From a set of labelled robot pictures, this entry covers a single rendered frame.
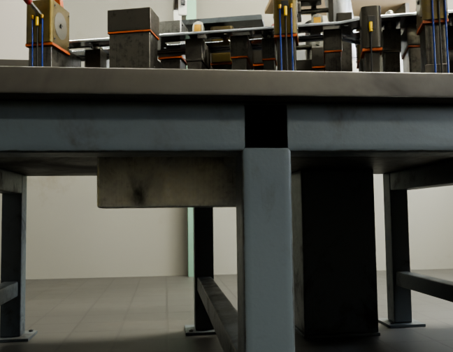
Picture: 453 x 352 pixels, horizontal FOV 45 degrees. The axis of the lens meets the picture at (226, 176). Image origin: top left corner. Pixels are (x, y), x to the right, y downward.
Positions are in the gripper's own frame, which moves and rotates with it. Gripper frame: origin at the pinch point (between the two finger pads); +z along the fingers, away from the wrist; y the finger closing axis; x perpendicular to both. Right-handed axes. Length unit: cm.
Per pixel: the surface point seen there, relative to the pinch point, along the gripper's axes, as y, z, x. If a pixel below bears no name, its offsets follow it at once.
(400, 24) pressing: 62, 20, 52
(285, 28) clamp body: 69, 26, 17
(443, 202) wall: -227, 64, 260
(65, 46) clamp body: 40, 25, -38
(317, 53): 41, 23, 36
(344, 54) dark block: 37, 22, 47
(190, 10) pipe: -240, -97, 43
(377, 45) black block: 75, 31, 38
